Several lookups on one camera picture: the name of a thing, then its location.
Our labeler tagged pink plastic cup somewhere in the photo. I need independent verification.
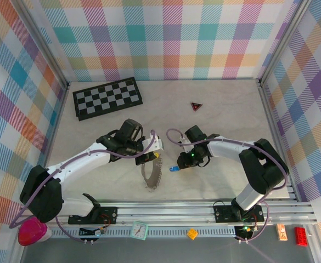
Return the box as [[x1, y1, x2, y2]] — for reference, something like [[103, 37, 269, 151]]
[[17, 219, 53, 247]]

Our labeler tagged aluminium corner post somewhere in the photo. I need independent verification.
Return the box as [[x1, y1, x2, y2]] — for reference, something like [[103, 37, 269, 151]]
[[257, 0, 313, 87], [16, 0, 71, 90]]

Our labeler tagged black and silver chessboard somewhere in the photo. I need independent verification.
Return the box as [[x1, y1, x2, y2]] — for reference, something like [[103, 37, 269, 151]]
[[72, 77, 144, 122]]

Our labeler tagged slotted grey cable duct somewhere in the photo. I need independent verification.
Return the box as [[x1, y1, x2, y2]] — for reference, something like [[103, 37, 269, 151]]
[[50, 226, 239, 239]]

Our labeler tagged mint green square clock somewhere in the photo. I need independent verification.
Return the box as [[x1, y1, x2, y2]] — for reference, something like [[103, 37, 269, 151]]
[[129, 221, 149, 241]]

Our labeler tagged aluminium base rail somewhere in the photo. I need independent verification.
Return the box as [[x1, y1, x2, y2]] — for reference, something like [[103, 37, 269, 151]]
[[66, 198, 319, 228]]

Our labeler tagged aluminium side rail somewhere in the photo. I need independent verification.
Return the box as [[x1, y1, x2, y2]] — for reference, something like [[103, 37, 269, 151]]
[[257, 79, 321, 263], [10, 84, 70, 263]]

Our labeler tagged red toy brick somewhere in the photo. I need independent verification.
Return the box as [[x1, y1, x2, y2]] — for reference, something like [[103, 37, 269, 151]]
[[294, 226, 309, 247]]

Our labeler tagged silver key ring organizer plate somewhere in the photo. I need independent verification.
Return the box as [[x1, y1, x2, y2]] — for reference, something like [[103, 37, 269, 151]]
[[140, 156, 163, 192]]

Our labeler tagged orange wooden block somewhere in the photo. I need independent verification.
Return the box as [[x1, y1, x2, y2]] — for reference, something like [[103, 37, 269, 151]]
[[276, 224, 288, 242]]

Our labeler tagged small controller board with wires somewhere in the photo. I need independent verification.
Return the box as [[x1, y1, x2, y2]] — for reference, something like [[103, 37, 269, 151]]
[[235, 223, 260, 239], [78, 225, 108, 237]]

